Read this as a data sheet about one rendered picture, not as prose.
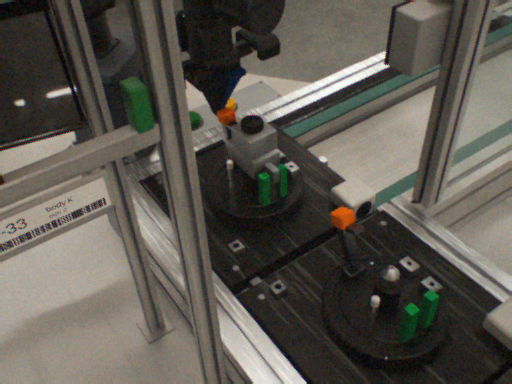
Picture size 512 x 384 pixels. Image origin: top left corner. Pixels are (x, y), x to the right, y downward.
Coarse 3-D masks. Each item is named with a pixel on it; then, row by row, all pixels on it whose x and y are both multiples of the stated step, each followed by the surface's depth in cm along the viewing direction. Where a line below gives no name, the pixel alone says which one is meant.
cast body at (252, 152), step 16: (240, 128) 73; (256, 128) 71; (272, 128) 73; (240, 144) 73; (256, 144) 71; (272, 144) 73; (240, 160) 75; (256, 160) 73; (272, 160) 74; (256, 176) 74; (272, 176) 73
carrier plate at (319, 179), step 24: (288, 144) 88; (312, 168) 84; (312, 192) 80; (168, 216) 79; (216, 216) 78; (312, 216) 77; (216, 240) 74; (240, 240) 74; (264, 240) 74; (288, 240) 74; (312, 240) 74; (216, 264) 71; (240, 264) 71; (264, 264) 71; (240, 288) 70
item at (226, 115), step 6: (228, 108) 78; (222, 114) 77; (228, 114) 77; (234, 114) 78; (222, 120) 77; (228, 120) 77; (234, 120) 78; (222, 126) 79; (228, 126) 77; (228, 132) 79; (228, 138) 79
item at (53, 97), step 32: (0, 32) 34; (32, 32) 35; (0, 64) 34; (32, 64) 35; (64, 64) 36; (0, 96) 35; (32, 96) 35; (64, 96) 36; (0, 128) 35; (32, 128) 36; (64, 128) 37
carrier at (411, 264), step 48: (336, 240) 73; (384, 240) 73; (288, 288) 68; (336, 288) 66; (384, 288) 61; (432, 288) 63; (480, 288) 67; (288, 336) 63; (336, 336) 62; (384, 336) 61; (432, 336) 60; (480, 336) 63
